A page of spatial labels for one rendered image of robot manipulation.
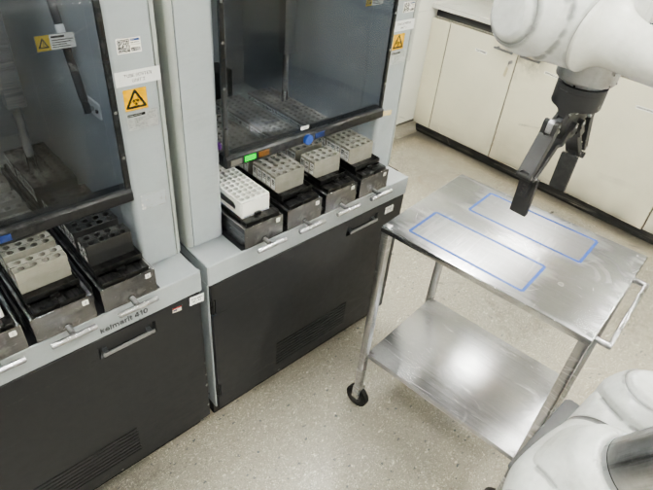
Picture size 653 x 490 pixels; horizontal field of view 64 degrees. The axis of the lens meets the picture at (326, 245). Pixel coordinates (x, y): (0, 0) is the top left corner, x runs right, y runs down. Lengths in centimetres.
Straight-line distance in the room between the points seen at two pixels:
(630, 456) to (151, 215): 110
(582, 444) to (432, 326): 116
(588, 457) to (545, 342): 166
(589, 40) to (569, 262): 93
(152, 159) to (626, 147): 263
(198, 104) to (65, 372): 71
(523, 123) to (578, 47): 285
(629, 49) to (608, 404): 61
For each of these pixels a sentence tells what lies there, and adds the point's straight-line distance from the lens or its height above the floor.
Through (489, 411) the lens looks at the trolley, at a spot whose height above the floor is 28.
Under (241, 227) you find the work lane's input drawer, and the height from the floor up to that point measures 80.
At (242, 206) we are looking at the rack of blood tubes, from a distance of 146.
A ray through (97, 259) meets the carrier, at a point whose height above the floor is 84.
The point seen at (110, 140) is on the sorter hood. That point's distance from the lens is 123.
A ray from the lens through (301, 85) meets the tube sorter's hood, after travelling 148.
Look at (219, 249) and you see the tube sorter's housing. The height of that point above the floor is 73.
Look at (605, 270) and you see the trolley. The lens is 158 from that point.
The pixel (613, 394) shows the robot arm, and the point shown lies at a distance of 106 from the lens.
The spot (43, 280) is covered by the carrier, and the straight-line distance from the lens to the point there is 133.
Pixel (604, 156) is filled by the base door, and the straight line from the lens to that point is 338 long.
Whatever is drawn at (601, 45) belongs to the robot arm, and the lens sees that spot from 71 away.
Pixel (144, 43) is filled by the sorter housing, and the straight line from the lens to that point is 121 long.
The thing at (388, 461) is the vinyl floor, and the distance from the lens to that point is 196.
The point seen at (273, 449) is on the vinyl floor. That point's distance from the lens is 194.
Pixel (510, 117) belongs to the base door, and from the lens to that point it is 358.
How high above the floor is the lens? 166
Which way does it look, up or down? 37 degrees down
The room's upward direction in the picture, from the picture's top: 6 degrees clockwise
